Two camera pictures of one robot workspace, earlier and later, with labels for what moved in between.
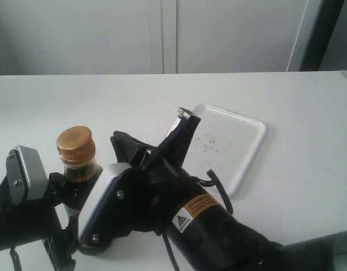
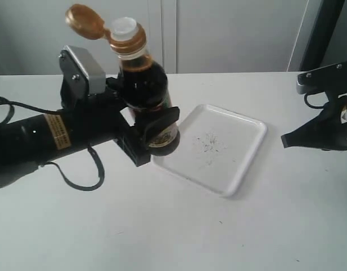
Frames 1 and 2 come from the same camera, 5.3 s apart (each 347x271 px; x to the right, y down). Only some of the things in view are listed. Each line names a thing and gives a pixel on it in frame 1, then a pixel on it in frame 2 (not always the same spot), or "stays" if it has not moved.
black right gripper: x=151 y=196 to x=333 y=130
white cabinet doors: x=43 y=37 stays
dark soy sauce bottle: x=76 y=148 to x=143 y=83
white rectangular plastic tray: x=225 y=143 stays
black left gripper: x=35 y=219 to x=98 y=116
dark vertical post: x=326 y=18 stays
